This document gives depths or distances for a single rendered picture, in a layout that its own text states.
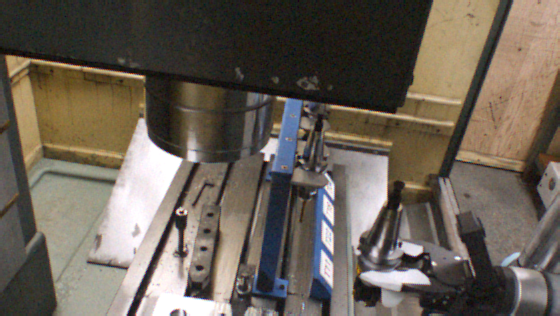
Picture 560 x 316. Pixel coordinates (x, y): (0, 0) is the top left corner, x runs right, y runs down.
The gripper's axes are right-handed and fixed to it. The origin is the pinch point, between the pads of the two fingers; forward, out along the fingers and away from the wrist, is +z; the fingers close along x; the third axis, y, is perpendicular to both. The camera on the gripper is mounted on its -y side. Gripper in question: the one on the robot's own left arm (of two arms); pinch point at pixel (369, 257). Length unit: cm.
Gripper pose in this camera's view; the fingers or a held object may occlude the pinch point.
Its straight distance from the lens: 74.8
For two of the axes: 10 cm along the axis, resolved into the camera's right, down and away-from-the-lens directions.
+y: -1.3, 8.3, 5.4
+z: -9.9, -1.6, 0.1
